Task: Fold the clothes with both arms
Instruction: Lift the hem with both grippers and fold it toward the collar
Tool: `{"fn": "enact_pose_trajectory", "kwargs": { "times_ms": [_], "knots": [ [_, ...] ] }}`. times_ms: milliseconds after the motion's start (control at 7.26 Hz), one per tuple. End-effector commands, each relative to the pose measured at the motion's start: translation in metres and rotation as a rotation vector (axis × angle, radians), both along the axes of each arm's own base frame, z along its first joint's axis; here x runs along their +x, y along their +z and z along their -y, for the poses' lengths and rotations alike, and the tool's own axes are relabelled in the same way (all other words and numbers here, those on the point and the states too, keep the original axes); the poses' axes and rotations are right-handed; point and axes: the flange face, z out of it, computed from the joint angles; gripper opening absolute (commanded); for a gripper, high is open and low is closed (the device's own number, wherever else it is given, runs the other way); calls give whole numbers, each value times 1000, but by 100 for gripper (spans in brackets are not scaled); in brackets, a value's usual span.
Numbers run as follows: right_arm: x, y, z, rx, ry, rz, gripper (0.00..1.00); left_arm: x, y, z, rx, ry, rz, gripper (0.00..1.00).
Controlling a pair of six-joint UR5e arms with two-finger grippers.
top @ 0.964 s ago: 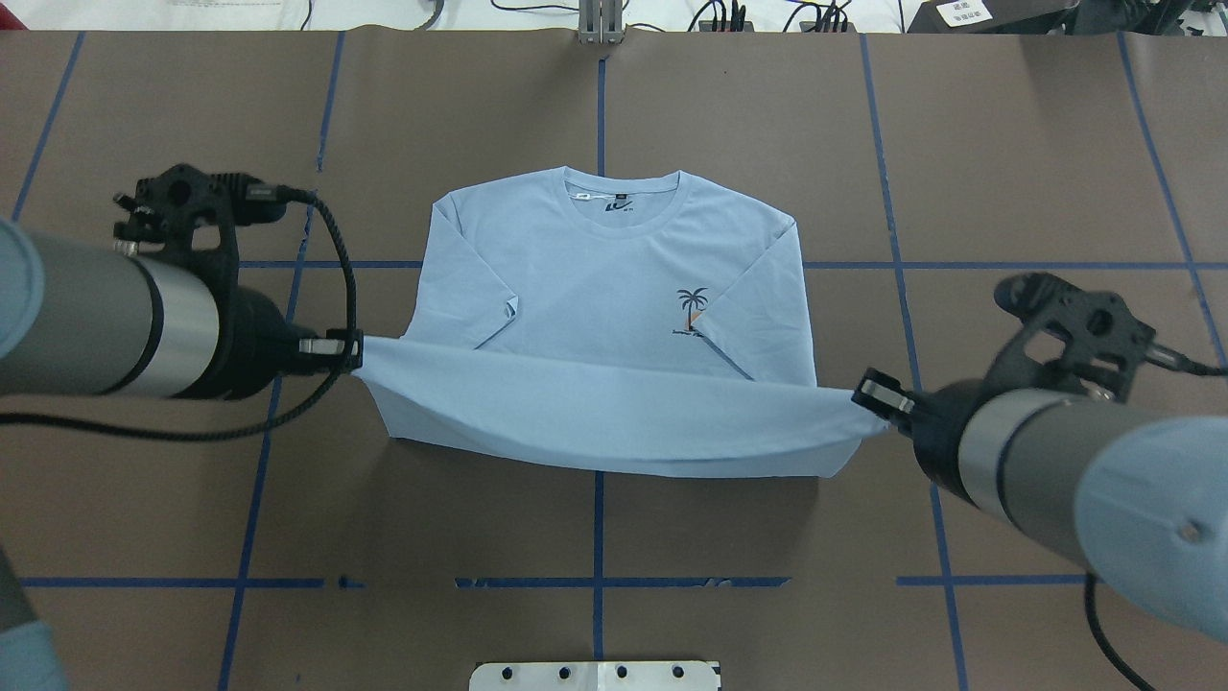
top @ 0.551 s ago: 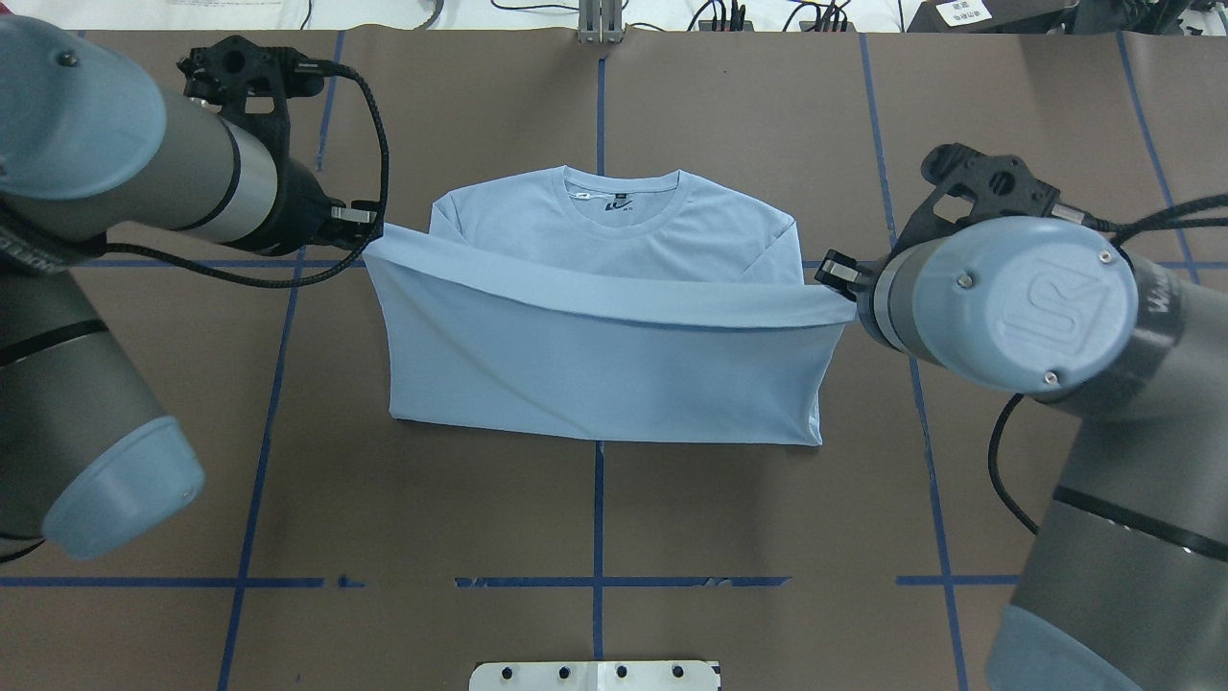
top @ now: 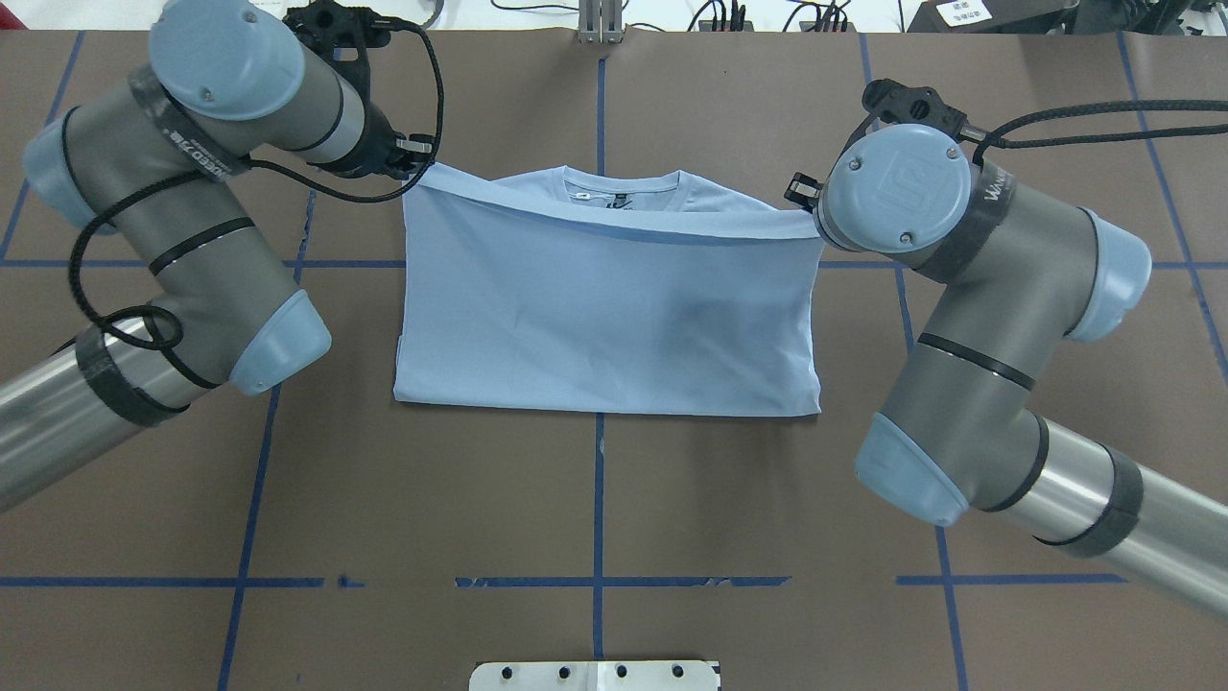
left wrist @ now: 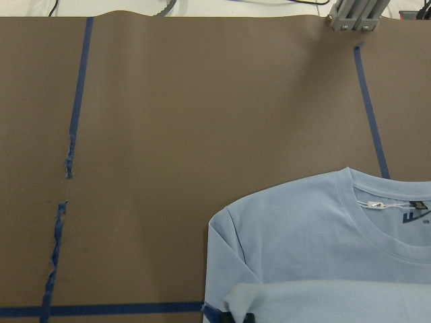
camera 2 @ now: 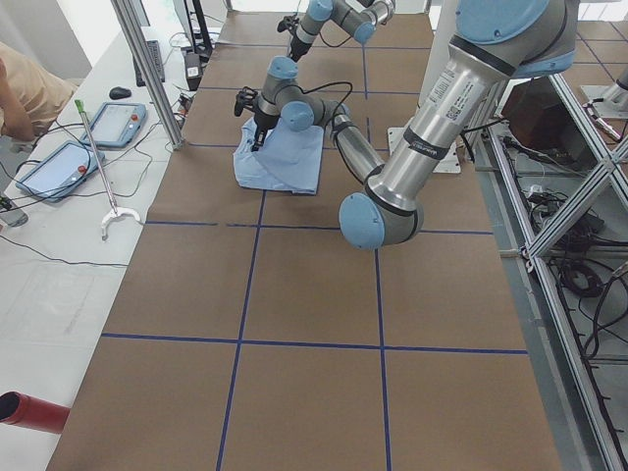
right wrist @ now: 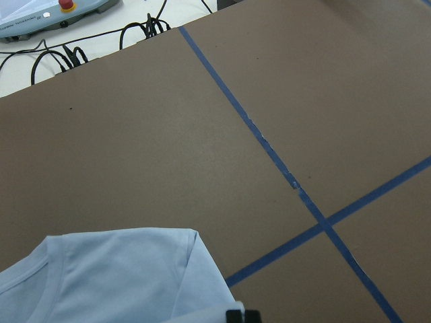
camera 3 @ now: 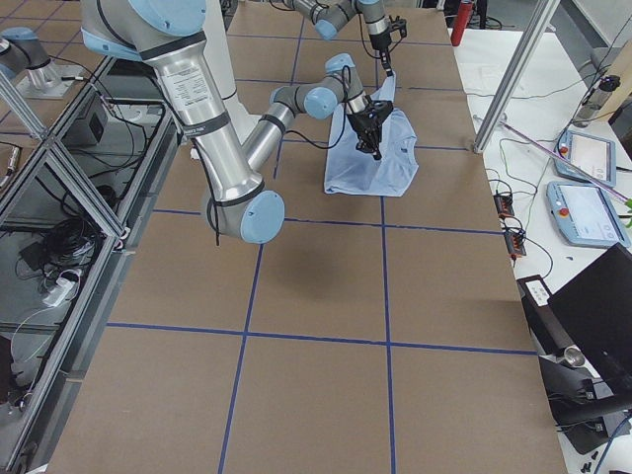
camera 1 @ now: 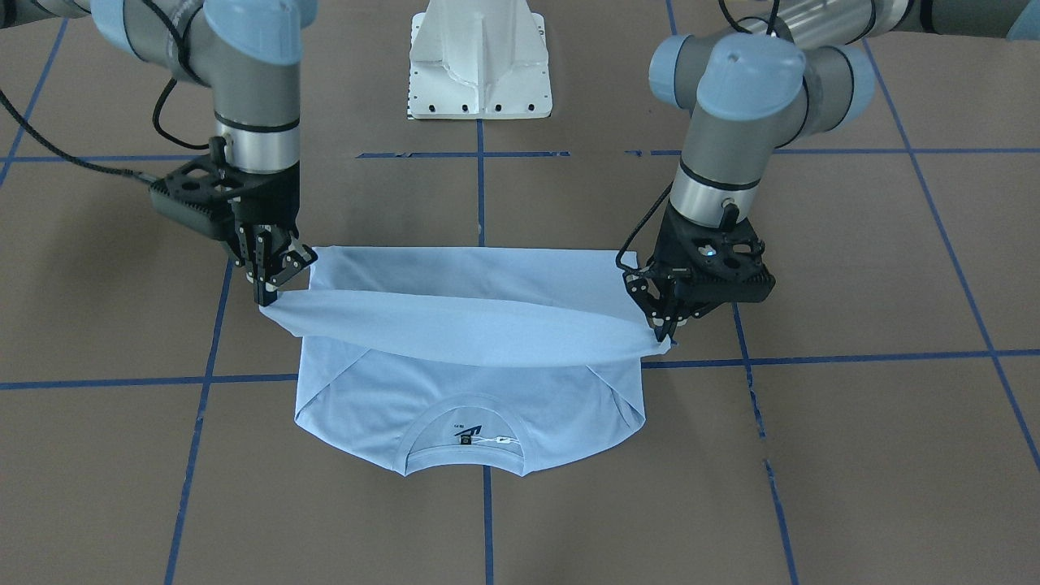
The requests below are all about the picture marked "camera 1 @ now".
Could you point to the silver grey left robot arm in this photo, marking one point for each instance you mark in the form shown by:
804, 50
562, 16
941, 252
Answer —
763, 82

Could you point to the light blue t-shirt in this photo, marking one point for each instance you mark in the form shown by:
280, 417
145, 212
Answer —
519, 359

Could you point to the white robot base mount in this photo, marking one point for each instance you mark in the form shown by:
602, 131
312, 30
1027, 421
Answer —
478, 60

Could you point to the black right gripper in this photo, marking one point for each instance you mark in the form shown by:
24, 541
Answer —
270, 201

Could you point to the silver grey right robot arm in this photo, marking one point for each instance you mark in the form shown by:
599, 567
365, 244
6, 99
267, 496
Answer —
248, 53

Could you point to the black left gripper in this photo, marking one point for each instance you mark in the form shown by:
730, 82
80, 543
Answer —
671, 237

